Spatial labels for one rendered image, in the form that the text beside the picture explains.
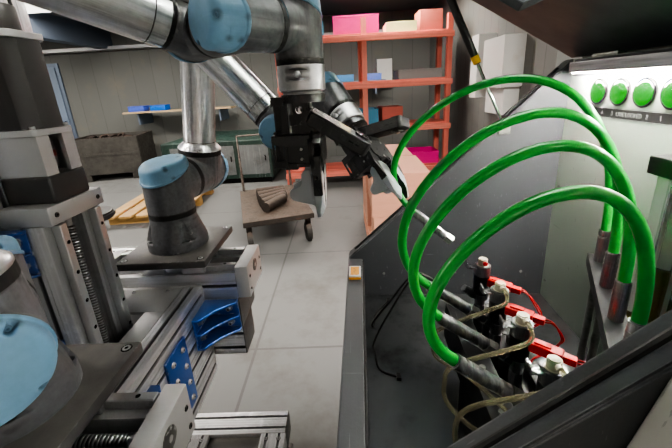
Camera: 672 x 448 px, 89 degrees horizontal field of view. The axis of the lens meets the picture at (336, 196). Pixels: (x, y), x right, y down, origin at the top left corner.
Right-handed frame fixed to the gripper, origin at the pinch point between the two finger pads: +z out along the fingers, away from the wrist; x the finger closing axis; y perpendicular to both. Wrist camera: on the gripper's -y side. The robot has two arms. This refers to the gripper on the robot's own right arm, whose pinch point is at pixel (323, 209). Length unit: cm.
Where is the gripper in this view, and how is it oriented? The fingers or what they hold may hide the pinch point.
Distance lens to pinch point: 61.6
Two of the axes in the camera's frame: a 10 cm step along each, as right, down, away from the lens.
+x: -0.7, 3.1, -9.5
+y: -10.0, 0.3, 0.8
